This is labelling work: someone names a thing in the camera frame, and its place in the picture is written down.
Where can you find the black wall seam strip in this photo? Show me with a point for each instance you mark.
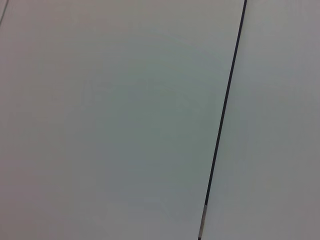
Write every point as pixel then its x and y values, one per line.
pixel 226 95

